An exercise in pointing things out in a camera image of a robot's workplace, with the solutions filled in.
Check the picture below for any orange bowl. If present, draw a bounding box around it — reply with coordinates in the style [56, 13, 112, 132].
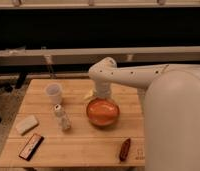
[86, 98, 120, 127]

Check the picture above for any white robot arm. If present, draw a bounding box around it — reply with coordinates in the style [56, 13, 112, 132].
[88, 57, 200, 171]

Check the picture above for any grey metal rail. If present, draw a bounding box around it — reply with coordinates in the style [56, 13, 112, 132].
[0, 46, 200, 66]

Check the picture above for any red black rectangular case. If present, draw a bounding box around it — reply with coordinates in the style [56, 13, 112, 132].
[19, 133, 44, 161]

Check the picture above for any dark red snack bar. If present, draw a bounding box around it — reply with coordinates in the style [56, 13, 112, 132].
[119, 138, 131, 161]

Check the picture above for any translucent plastic cup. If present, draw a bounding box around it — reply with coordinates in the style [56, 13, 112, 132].
[45, 83, 62, 105]

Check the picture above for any wooden table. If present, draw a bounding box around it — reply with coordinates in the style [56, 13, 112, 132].
[0, 79, 145, 168]

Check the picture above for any white sponge block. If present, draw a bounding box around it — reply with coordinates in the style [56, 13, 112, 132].
[15, 115, 39, 135]

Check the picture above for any clear plastic bottle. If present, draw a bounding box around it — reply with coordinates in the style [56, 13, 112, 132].
[54, 104, 71, 131]

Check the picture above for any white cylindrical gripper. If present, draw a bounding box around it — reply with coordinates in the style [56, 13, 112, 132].
[84, 82, 111, 100]

